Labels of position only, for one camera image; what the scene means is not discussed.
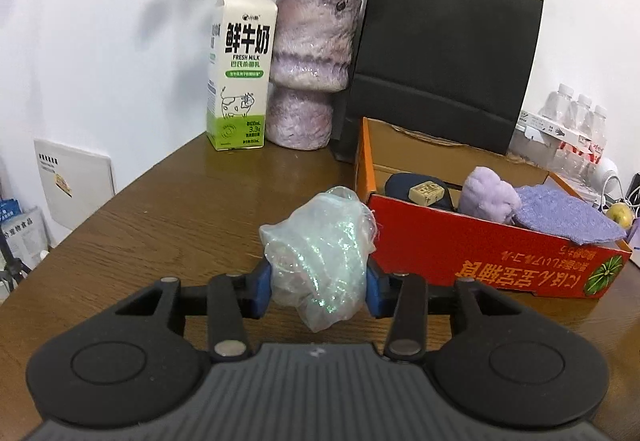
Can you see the right water bottle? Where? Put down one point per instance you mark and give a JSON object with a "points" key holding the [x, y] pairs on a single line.
{"points": [[593, 127]]}

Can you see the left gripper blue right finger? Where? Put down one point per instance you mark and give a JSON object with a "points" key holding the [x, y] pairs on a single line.
{"points": [[377, 290]]}

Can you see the dark navy pouch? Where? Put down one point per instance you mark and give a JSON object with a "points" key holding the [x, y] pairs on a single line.
{"points": [[399, 185]]}

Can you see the rolled lilac fluffy towel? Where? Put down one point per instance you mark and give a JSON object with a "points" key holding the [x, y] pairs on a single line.
{"points": [[486, 196]]}

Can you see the purple tissue packet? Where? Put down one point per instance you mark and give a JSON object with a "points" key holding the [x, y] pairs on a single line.
{"points": [[633, 241]]}

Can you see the water bottle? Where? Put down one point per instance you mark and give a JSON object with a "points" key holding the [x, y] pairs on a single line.
{"points": [[593, 127], [557, 103], [577, 112]]}

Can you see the yellow green pear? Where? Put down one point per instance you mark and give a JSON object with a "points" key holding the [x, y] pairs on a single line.
{"points": [[622, 214]]}

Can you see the black paper shopping bag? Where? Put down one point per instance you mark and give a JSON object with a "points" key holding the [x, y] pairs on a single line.
{"points": [[452, 69]]}

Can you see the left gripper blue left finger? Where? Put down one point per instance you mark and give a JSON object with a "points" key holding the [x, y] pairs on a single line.
{"points": [[259, 290]]}

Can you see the small white desk fan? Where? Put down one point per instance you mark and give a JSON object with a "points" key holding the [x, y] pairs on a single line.
{"points": [[602, 177]]}

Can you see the small beige patterned block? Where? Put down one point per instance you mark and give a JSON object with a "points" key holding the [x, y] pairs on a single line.
{"points": [[426, 193]]}

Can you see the white panel leaning on wall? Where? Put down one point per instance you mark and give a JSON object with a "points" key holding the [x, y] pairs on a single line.
{"points": [[75, 183]]}

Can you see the purple knitted cloth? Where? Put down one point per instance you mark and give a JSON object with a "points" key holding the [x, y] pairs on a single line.
{"points": [[552, 211]]}

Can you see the middle water bottle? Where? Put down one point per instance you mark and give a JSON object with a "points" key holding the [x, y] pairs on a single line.
{"points": [[577, 112]]}

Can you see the left water bottle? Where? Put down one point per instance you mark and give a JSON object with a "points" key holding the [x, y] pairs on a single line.
{"points": [[557, 103]]}

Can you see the white green milk carton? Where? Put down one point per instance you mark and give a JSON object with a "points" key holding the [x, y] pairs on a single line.
{"points": [[240, 52]]}

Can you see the orange red cardboard box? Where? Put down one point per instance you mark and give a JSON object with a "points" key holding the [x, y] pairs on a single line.
{"points": [[442, 246]]}

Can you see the iridescent plastic bag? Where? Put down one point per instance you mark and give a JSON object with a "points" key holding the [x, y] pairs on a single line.
{"points": [[319, 255]]}

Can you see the purple textured vase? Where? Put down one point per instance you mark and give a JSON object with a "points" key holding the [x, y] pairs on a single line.
{"points": [[312, 53]]}

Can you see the blue white packages on floor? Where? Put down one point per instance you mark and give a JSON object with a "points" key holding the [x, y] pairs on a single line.
{"points": [[25, 232]]}

